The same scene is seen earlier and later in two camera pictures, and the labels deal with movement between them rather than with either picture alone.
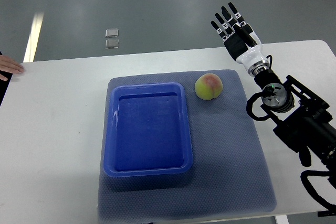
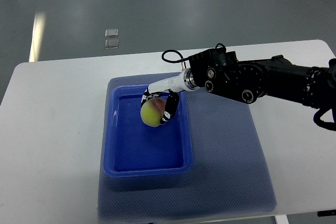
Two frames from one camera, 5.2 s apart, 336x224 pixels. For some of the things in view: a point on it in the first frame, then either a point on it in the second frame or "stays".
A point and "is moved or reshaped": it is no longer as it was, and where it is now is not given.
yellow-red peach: [208, 86] is moved or reshaped
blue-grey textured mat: [228, 176] stays
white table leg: [282, 219] stays
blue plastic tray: [147, 130] stays
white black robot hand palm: [251, 57] to [185, 82]
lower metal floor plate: [113, 43] stays
